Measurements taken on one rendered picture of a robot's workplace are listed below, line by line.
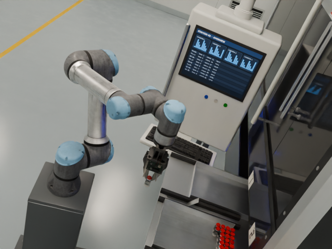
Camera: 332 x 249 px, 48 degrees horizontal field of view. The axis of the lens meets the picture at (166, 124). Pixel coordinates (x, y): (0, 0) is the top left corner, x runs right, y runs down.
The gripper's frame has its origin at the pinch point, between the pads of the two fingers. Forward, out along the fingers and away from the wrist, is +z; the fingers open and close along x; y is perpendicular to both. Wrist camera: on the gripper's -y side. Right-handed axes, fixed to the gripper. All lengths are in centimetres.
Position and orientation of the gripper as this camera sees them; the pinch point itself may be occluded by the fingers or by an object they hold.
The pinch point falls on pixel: (150, 175)
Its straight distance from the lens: 145.7
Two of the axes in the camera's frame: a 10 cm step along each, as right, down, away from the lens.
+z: -2.9, 7.8, 5.6
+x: 9.4, 3.4, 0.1
